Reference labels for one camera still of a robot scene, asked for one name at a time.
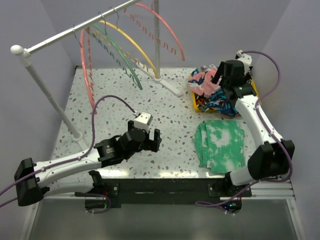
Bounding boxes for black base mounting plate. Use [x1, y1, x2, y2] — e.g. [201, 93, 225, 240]
[75, 178, 245, 208]

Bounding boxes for pink hanger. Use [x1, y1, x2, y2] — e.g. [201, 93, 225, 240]
[78, 28, 97, 114]
[123, 2, 186, 62]

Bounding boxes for white clothes rack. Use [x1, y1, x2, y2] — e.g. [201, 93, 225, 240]
[0, 0, 185, 150]

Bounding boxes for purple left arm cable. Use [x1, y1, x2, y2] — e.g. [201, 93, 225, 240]
[0, 94, 139, 215]

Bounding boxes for green hanger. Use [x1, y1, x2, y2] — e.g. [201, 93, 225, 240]
[90, 12, 144, 91]

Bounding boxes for green tie-dye shorts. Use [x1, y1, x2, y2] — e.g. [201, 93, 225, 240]
[193, 120, 246, 174]

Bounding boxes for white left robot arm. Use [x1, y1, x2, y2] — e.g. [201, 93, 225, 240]
[14, 120, 162, 207]

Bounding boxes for yellow hanger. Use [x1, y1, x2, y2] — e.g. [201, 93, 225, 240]
[99, 20, 160, 79]

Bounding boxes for yellow plastic bin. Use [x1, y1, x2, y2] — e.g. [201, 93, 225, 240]
[190, 73, 262, 114]

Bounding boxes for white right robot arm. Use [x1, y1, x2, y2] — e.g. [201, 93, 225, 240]
[212, 59, 295, 197]

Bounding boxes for pink shark print shorts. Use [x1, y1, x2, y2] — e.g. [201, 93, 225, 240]
[188, 64, 221, 98]

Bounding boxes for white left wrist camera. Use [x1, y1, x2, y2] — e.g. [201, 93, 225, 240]
[133, 112, 153, 132]

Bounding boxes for blue orange patterned shorts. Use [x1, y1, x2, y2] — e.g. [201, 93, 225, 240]
[190, 65, 241, 119]

